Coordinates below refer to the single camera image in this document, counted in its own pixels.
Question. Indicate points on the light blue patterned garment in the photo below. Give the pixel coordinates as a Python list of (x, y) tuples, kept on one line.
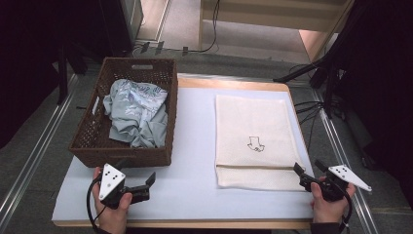
[(138, 113)]

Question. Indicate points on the dark curtain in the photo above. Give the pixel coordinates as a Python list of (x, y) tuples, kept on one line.
[(383, 81), (26, 48)]

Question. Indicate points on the pale wooden shelf frame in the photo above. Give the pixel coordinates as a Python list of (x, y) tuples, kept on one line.
[(259, 13)]

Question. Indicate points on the person's right hand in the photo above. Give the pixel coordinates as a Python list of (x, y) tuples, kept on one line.
[(328, 211)]

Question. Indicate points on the black stand legs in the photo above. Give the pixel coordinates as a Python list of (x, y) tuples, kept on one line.
[(63, 74)]

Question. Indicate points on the wooden table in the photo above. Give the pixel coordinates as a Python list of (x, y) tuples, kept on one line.
[(227, 85)]

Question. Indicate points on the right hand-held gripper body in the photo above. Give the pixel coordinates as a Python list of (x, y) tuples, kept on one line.
[(334, 185)]

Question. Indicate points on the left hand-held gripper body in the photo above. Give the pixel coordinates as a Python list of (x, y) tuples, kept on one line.
[(112, 182)]

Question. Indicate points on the white table mat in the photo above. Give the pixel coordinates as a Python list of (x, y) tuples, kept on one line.
[(195, 146)]

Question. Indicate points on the person's left hand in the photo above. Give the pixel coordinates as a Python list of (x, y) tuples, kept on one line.
[(112, 217)]

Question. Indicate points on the metal floor rail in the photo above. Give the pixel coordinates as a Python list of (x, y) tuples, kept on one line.
[(337, 143), (32, 162)]

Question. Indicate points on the dark cabinet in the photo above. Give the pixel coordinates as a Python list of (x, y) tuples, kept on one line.
[(117, 26)]

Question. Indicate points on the black metal stand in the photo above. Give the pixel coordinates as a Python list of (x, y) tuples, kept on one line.
[(324, 61)]

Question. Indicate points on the cream mesh laundry bag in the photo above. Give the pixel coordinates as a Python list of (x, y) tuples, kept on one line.
[(253, 120)]

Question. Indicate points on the brown woven basket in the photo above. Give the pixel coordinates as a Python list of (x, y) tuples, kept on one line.
[(94, 152)]

